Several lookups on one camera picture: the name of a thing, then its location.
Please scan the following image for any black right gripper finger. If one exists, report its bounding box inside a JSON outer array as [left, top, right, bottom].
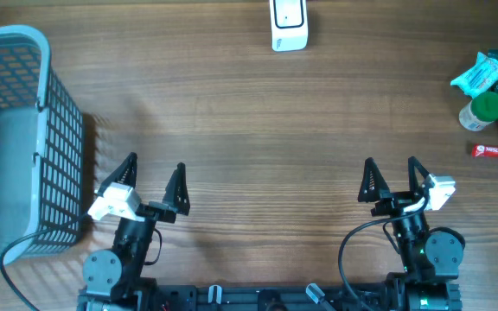
[[357, 157, 391, 203], [408, 156, 430, 193]]

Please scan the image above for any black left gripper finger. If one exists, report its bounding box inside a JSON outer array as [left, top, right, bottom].
[[98, 152, 137, 193], [163, 162, 190, 216]]

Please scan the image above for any red coffee sachet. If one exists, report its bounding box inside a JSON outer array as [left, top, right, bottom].
[[471, 144, 498, 158]]

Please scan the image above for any green lid white jar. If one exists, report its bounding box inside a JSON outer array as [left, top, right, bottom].
[[458, 92, 498, 131]]

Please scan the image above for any mint toilet tissue packet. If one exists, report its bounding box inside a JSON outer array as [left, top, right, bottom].
[[450, 52, 498, 98]]

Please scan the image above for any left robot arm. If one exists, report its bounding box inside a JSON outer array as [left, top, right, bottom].
[[77, 152, 190, 310]]

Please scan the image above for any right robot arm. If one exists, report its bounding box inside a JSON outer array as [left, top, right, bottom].
[[358, 157, 465, 311]]

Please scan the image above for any white barcode scanner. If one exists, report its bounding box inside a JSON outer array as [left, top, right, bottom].
[[269, 0, 309, 52]]

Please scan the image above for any grey plastic mesh basket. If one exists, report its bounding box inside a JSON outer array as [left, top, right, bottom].
[[0, 25, 84, 263]]

